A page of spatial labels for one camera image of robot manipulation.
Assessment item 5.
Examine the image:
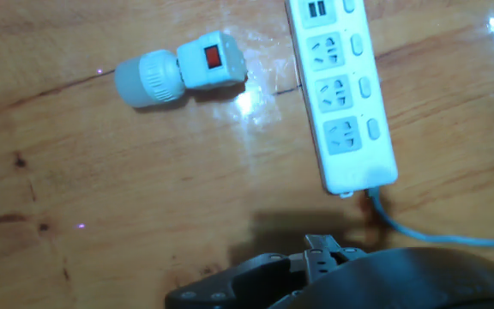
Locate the white bulb holder with bulb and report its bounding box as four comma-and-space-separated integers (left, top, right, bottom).
113, 29, 248, 108

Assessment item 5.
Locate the grey power strip cable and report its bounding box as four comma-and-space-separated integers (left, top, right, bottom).
366, 186, 494, 249

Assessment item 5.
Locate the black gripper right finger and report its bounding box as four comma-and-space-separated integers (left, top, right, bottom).
302, 233, 368, 284

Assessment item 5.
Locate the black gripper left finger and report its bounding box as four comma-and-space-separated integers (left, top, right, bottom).
164, 252, 293, 309

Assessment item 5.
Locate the white power strip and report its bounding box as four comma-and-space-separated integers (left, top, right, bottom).
284, 0, 399, 197

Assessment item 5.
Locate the orange wooden board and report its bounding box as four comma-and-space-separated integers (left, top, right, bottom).
0, 0, 494, 309

